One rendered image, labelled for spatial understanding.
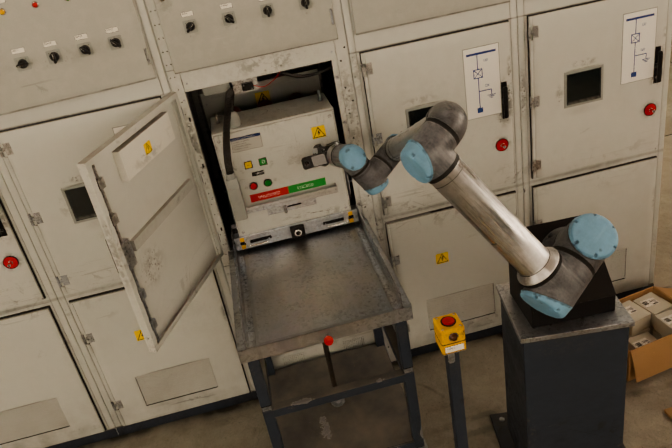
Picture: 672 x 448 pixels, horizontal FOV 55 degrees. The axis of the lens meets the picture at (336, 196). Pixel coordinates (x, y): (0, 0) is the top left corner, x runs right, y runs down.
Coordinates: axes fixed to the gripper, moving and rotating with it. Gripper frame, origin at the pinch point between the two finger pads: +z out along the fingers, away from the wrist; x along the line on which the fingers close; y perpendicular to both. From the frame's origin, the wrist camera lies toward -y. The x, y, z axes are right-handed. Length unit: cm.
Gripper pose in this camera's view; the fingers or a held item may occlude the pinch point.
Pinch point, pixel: (313, 154)
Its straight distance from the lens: 261.8
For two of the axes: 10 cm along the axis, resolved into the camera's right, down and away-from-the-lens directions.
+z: -3.8, -1.1, 9.2
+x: -2.7, -9.3, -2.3
